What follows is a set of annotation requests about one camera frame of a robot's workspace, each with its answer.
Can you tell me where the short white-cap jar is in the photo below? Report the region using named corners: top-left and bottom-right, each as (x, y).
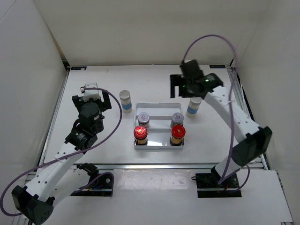
top-left (138, 112), bottom-right (150, 128)
top-left (170, 112), bottom-right (184, 128)

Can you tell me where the tall silver-cap bottle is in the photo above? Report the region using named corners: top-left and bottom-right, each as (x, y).
top-left (186, 97), bottom-right (202, 118)
top-left (119, 90), bottom-right (132, 113)

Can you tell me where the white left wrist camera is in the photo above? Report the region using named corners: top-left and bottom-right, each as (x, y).
top-left (80, 82), bottom-right (101, 102)

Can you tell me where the left blue corner label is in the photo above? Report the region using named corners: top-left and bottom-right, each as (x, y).
top-left (70, 66), bottom-right (87, 70)

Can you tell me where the blue corner label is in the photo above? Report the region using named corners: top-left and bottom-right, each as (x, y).
top-left (209, 65), bottom-right (226, 69)
top-left (70, 66), bottom-right (87, 70)

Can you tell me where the white divided tray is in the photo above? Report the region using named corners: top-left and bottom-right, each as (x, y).
top-left (134, 103), bottom-right (184, 150)

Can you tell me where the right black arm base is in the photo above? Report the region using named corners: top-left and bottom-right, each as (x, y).
top-left (191, 173), bottom-right (242, 198)

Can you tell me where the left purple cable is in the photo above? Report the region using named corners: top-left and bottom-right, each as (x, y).
top-left (0, 87), bottom-right (123, 216)

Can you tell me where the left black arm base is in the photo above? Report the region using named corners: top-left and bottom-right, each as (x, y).
top-left (71, 172), bottom-right (114, 197)

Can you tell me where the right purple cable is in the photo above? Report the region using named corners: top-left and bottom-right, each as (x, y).
top-left (181, 35), bottom-right (251, 193)

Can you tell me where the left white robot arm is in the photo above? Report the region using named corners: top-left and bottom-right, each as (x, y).
top-left (11, 88), bottom-right (112, 225)

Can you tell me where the purple cable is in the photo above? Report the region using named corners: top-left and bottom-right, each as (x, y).
top-left (181, 35), bottom-right (251, 193)
top-left (0, 87), bottom-right (123, 216)

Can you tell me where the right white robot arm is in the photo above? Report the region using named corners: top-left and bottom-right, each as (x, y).
top-left (170, 73), bottom-right (272, 188)

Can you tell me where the right blue corner label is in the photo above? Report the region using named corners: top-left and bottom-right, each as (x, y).
top-left (209, 65), bottom-right (226, 69)

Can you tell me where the red-cap bottle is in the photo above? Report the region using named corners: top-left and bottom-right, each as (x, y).
top-left (170, 124), bottom-right (186, 146)
top-left (134, 126), bottom-right (148, 145)

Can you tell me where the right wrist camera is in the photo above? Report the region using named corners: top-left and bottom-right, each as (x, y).
top-left (180, 60), bottom-right (204, 79)

